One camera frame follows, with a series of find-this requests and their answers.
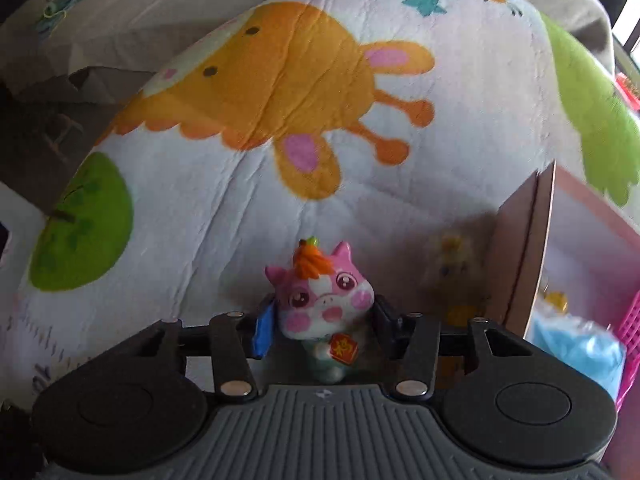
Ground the blue tissue pack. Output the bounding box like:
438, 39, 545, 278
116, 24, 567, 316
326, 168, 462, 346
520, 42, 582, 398
525, 308, 626, 401

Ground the pink toy net racket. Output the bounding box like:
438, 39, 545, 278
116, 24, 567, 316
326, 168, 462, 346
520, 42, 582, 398
615, 292, 640, 412

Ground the colourful giraffe play mat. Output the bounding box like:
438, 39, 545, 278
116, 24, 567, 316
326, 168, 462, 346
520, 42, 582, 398
1, 0, 639, 406

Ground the pink cardboard box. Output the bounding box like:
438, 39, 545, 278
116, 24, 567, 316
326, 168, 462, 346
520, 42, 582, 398
485, 162, 639, 479

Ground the small yellow haired figurine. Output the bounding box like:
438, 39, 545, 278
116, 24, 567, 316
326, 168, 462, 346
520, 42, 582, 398
422, 232, 489, 327

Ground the pink cat figurine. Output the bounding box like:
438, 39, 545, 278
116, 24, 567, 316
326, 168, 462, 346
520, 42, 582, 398
265, 237, 374, 385

